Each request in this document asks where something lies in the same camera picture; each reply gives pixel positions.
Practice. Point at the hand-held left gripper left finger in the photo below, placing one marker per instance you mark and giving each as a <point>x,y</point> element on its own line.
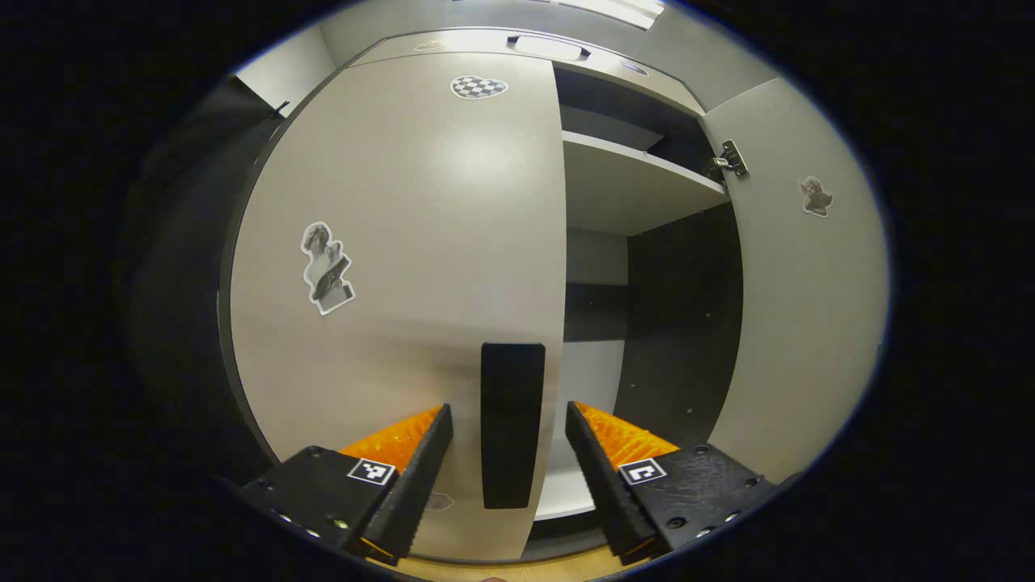
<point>420,485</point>

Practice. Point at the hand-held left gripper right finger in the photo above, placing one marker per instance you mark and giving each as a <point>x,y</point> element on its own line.
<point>602,485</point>

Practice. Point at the beige double-door shoe cabinet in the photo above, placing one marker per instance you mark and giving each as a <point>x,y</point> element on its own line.
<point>679,323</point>

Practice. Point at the beige cabinet shelf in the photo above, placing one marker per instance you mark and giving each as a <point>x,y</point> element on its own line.
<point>631,186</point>

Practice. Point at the metal door hinge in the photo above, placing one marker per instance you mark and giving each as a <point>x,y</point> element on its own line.
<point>728,159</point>

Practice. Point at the beige cabinet top drawer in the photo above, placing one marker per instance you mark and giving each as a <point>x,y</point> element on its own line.
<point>485,42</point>

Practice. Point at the black backdrop cloth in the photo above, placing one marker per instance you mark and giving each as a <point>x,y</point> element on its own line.
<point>186,283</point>

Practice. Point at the long ceiling light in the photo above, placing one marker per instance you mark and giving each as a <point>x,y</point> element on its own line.
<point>614,10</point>

